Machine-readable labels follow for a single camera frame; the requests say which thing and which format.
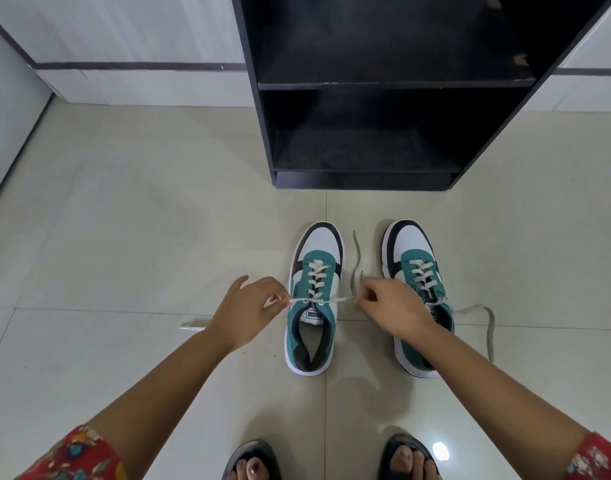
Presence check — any person's right hand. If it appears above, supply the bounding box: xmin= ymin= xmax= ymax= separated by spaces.
xmin=354 ymin=277 xmax=439 ymax=343

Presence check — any person's left hand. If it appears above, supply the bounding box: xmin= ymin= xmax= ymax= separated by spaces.
xmin=207 ymin=275 xmax=291 ymax=353

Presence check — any white shoelace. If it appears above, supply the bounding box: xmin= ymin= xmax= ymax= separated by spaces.
xmin=180 ymin=231 xmax=367 ymax=330
xmin=408 ymin=260 xmax=496 ymax=365

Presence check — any person's left forearm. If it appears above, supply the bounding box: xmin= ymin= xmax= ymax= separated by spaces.
xmin=84 ymin=325 xmax=234 ymax=480

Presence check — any person's right forearm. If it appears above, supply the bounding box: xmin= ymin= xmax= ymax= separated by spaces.
xmin=414 ymin=320 xmax=592 ymax=480

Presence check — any teal white sneaker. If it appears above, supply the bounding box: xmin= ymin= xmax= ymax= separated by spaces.
xmin=381 ymin=219 xmax=456 ymax=379
xmin=284 ymin=221 xmax=345 ymax=377

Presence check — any black wooden shoe rack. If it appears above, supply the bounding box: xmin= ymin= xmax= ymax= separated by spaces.
xmin=230 ymin=0 xmax=611 ymax=191

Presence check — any black sandal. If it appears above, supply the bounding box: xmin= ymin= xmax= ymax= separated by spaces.
xmin=378 ymin=434 xmax=441 ymax=480
xmin=221 ymin=440 xmax=282 ymax=480

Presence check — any person's right foot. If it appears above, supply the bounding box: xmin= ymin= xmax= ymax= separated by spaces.
xmin=387 ymin=445 xmax=429 ymax=480

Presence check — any person's foot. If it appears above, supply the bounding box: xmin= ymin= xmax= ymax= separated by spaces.
xmin=227 ymin=457 xmax=276 ymax=480
xmin=387 ymin=445 xmax=429 ymax=480

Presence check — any person's left foot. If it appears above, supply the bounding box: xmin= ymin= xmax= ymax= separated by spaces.
xmin=227 ymin=457 xmax=276 ymax=480

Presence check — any red floral sleeve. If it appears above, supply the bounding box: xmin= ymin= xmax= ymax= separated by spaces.
xmin=14 ymin=425 xmax=129 ymax=480
xmin=565 ymin=432 xmax=611 ymax=480

